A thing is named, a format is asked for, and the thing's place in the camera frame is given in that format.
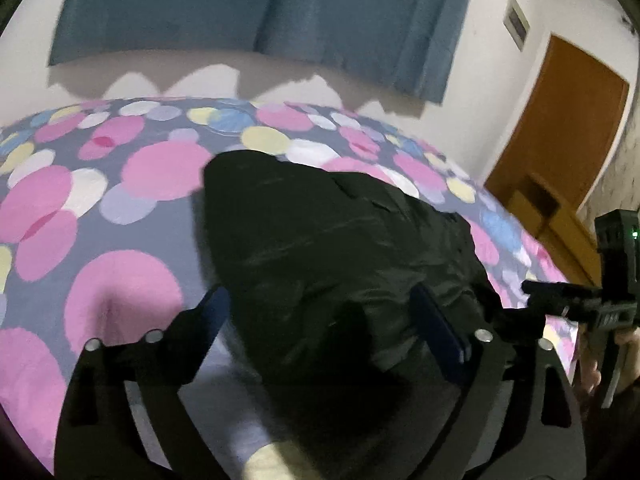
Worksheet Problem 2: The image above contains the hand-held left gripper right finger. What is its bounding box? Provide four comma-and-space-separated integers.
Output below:
409, 282, 589, 480

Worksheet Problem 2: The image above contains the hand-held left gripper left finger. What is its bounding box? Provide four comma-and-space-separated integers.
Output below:
54, 285, 233, 480

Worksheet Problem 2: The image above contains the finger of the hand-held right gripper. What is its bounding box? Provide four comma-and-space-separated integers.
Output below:
521, 280, 603, 321

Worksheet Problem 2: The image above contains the black jacket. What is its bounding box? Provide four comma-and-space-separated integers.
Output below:
200, 149, 546, 480

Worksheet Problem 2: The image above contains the person's right hand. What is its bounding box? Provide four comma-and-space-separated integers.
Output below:
572, 327, 640, 408

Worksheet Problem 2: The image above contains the wooden bedside cabinet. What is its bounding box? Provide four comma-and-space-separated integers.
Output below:
507, 172, 608, 288

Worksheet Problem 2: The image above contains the wooden door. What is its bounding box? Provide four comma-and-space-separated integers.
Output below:
484, 34, 631, 213

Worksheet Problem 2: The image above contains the dotted bed sheet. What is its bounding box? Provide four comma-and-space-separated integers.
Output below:
0, 97, 581, 476

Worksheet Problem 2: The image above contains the blue curtain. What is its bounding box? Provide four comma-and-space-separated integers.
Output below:
47, 0, 483, 106

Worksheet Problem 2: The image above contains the wall panel box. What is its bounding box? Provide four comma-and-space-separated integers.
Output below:
502, 0, 532, 53

